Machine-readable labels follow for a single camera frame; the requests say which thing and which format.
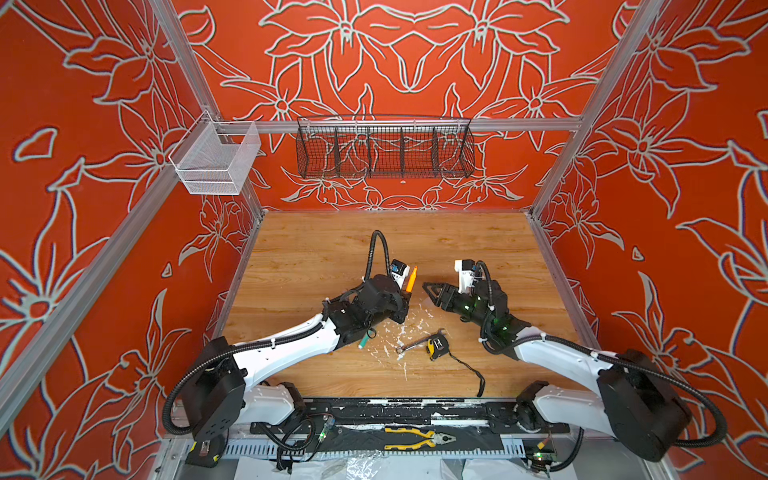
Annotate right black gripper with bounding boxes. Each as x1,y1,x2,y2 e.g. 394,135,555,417
422,281,496,333

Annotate orange marker pen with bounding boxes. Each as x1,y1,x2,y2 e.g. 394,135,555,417
405,267,418,293

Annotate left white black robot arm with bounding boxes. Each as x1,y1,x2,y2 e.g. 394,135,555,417
161,230,411,442

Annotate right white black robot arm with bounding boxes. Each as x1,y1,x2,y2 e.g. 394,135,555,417
423,260,727,462

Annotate yellow black tape measure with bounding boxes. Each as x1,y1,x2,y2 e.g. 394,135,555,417
426,333,450,361

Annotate silver wrench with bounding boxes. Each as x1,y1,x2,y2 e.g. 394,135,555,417
396,328,447,354

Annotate black tape measure on ledge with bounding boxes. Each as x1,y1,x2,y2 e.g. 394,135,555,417
184,440,226,468

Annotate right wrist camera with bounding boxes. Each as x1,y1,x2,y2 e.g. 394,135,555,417
454,259,476,294

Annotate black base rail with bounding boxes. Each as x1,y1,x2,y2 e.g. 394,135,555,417
249,397,571,436

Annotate yellow handled pliers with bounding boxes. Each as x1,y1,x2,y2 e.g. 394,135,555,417
383,427,457,451

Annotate black wire basket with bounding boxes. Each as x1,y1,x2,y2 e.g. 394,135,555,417
295,115,477,180

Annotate white wire basket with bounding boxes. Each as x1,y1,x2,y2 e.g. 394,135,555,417
169,111,262,196

